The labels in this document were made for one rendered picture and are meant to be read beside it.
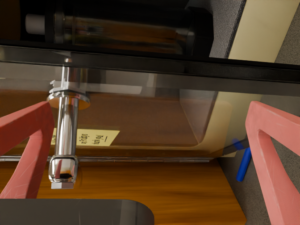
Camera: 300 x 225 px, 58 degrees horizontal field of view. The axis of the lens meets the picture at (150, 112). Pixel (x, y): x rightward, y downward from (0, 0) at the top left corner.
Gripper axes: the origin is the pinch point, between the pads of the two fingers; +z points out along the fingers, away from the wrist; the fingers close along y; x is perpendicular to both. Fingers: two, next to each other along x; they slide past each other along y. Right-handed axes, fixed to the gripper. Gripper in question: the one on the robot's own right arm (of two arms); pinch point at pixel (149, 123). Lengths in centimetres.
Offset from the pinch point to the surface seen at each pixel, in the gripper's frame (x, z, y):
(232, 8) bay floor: 1.9, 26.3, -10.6
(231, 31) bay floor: 4.3, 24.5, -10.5
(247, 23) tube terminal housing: 3.3, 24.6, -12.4
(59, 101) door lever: 1.2, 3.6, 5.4
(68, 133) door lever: 2.4, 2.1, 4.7
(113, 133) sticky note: 8.9, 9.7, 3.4
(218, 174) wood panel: 31.4, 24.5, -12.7
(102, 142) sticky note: 12.0, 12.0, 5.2
